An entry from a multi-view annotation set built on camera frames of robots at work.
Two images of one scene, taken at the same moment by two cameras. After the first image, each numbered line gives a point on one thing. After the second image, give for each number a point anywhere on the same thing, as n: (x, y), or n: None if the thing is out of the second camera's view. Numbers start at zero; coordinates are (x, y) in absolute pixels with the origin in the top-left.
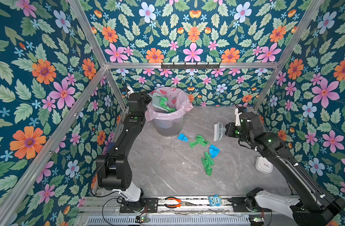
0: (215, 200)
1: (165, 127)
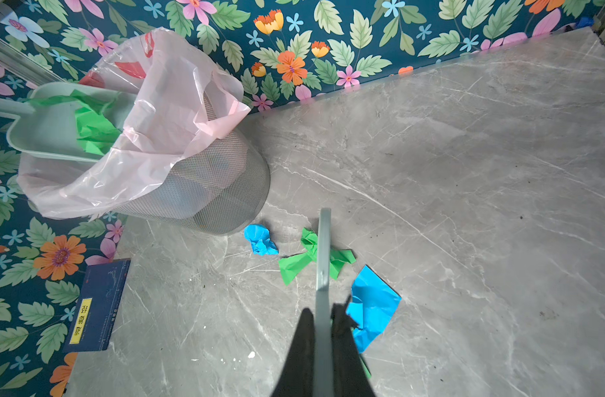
0: None
1: (221, 188)
